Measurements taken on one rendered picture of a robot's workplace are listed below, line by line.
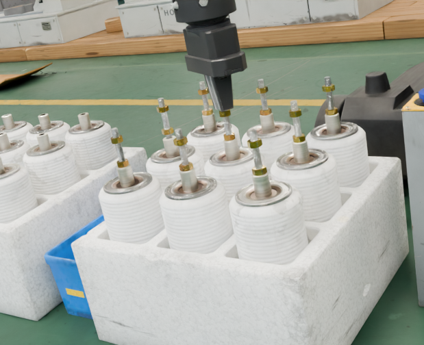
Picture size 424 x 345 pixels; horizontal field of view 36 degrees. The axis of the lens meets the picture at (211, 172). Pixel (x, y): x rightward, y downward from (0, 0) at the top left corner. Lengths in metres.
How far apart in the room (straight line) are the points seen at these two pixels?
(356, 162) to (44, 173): 0.58
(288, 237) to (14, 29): 3.84
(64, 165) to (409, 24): 1.91
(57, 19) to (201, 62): 3.30
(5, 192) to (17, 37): 3.41
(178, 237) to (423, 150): 0.35
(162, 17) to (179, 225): 2.77
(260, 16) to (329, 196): 2.37
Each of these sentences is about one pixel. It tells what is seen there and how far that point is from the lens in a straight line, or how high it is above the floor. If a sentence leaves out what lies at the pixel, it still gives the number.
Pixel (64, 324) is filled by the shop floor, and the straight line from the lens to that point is 1.18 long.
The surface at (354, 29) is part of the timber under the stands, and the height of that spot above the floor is 0.05.
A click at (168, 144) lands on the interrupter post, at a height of 0.27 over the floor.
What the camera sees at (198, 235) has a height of 0.20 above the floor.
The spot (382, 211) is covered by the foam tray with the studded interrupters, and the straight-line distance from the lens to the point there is 1.04.
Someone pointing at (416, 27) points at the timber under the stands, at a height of 0.04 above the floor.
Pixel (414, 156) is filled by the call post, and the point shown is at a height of 0.25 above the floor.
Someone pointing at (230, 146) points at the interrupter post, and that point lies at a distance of 0.99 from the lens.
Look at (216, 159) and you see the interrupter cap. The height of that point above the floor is 0.25.
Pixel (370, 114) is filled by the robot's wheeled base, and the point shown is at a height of 0.18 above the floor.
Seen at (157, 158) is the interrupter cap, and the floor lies 0.25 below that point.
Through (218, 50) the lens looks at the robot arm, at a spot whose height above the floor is 0.43.
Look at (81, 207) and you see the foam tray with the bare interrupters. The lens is 1.25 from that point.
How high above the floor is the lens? 0.59
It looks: 21 degrees down
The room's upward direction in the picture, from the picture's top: 11 degrees counter-clockwise
